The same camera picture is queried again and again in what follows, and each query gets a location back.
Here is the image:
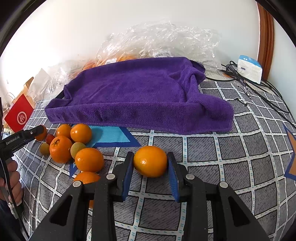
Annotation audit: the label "orange behind gripper tip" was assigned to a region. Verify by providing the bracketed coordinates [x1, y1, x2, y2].
[35, 126, 47, 141]

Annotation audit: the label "brown cardboard box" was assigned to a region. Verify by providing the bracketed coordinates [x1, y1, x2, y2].
[12, 77, 35, 108]

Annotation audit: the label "black cables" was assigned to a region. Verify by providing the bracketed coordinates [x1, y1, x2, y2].
[206, 60, 296, 128]

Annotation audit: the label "yellowish small fruit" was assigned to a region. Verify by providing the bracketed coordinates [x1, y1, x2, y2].
[39, 143, 50, 156]

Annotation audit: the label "small red fruit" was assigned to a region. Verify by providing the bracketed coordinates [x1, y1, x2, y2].
[45, 133, 55, 145]

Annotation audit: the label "wooden door frame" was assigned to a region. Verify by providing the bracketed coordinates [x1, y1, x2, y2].
[257, 3, 274, 82]

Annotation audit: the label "orange with stem left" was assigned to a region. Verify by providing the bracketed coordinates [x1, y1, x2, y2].
[49, 136, 72, 164]

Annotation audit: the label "purple towel over tray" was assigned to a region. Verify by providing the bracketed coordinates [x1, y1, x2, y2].
[45, 57, 234, 135]

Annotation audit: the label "large orange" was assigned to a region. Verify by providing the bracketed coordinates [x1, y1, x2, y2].
[133, 146, 168, 178]

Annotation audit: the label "orange finger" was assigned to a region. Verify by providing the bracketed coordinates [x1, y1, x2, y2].
[75, 148, 105, 173]

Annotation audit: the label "green yellow small fruit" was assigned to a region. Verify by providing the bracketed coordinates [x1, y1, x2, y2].
[70, 142, 86, 159]

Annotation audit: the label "white blue tissue pack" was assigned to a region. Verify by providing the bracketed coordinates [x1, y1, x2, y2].
[237, 55, 262, 84]

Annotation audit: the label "red paper bag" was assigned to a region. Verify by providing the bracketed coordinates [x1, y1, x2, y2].
[4, 94, 34, 133]

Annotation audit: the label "person's left hand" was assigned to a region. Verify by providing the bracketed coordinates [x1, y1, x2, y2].
[8, 160, 23, 204]

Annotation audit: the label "small orange back left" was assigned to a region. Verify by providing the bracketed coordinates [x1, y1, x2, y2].
[56, 124, 71, 139]

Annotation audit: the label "clear crumpled plastic bags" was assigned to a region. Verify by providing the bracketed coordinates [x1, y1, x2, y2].
[28, 22, 221, 101]

